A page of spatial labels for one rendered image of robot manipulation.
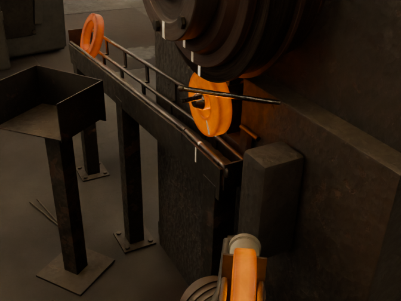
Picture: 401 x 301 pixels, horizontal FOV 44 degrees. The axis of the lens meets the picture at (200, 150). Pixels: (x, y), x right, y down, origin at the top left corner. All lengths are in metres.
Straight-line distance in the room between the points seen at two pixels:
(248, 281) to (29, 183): 1.80
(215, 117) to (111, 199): 1.21
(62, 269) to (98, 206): 0.40
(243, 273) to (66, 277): 1.21
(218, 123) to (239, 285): 0.46
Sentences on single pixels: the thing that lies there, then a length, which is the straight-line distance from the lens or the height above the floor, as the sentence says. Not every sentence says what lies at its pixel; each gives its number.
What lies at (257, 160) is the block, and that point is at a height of 0.80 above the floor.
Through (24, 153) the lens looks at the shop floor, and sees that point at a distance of 2.66.
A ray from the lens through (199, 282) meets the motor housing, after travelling 1.06.
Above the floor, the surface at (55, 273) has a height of 0.01.
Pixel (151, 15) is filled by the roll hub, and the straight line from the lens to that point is 1.07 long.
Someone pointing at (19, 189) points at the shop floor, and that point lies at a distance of 2.38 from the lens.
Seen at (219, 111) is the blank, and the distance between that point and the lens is 1.06.
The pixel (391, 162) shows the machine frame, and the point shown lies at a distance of 0.85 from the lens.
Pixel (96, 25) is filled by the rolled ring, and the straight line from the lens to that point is 2.03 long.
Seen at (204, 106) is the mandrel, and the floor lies 0.82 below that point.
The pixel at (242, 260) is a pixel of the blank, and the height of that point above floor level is 0.78.
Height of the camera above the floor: 1.27
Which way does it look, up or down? 30 degrees down
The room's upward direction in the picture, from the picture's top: 2 degrees clockwise
